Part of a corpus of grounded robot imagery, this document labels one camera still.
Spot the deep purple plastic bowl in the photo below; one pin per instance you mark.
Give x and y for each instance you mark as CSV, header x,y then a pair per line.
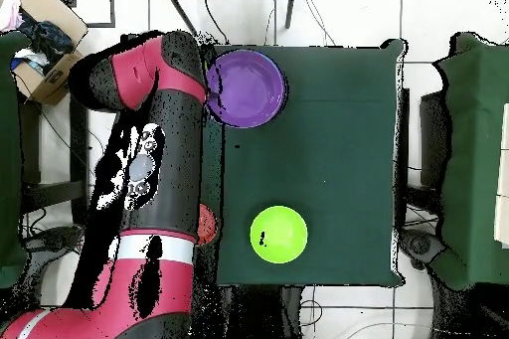
x,y
246,88

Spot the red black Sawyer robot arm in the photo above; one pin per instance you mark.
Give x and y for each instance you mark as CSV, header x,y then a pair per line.
x,y
159,196

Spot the green plastic bowl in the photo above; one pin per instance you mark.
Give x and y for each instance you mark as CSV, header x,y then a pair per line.
x,y
280,235

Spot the orange-red plastic bowl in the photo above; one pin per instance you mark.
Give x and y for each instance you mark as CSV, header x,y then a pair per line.
x,y
206,223

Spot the dark green tablecloth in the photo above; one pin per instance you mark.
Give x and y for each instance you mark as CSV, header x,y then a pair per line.
x,y
338,156

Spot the black box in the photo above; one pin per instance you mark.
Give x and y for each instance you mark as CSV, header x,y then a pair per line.
x,y
433,136

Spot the green cloth covered table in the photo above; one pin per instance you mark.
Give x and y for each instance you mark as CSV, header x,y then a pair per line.
x,y
473,156
8,156

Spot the open cardboard box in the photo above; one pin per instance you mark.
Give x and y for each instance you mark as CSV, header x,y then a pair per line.
x,y
51,76

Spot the dark blue cloth bundle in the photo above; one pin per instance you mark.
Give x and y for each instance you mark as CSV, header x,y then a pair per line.
x,y
51,38

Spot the pink cloth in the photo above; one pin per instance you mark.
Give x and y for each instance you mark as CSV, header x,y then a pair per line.
x,y
10,13

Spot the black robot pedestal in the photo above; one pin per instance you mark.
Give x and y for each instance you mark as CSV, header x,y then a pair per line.
x,y
270,311

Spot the black bench frame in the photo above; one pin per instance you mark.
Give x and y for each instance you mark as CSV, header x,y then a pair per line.
x,y
78,156

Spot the grey pedestal foot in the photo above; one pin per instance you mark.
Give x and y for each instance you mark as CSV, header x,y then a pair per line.
x,y
419,244
55,237

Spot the black floor frame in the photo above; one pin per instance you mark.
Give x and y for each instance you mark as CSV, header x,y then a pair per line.
x,y
112,5

